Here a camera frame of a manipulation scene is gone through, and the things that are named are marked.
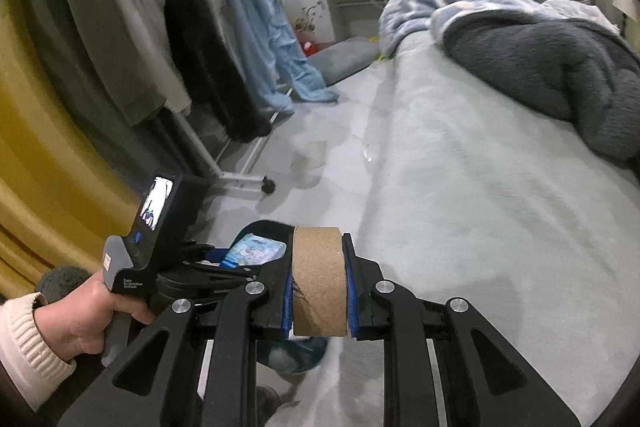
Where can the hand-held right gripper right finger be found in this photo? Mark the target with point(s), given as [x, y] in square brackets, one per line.
[351, 307]

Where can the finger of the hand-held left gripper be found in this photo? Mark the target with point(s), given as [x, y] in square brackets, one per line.
[210, 279]
[212, 253]

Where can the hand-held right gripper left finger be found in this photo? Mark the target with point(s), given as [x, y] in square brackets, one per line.
[288, 307]

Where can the blue white tissue packet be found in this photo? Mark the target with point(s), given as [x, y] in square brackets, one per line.
[255, 249]

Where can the brown tape roll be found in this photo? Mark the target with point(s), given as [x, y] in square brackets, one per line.
[320, 277]

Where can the dark teal trash bin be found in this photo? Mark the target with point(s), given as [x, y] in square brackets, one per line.
[260, 228]

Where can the person's left forearm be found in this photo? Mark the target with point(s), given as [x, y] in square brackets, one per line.
[25, 347]

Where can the person's left hand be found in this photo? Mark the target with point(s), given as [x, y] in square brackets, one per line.
[75, 322]

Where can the white clothes rack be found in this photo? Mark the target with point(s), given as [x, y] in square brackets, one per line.
[235, 179]

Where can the yellow curtain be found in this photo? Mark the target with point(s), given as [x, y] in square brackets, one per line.
[40, 157]

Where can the black hanging garment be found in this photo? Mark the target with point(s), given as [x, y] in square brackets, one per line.
[215, 67]

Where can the bed with grey-green sheet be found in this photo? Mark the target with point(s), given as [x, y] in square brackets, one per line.
[475, 207]

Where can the small red object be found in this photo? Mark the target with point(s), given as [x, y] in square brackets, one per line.
[309, 48]

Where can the grey white hanging shirt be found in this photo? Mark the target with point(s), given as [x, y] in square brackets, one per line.
[115, 7]

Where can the light blue hanging garment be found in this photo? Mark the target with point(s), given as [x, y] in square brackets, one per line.
[260, 7]

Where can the grey floor cushion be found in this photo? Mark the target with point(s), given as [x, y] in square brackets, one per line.
[345, 57]

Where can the dark grey fleece blanket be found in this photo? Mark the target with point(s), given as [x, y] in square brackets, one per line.
[550, 62]

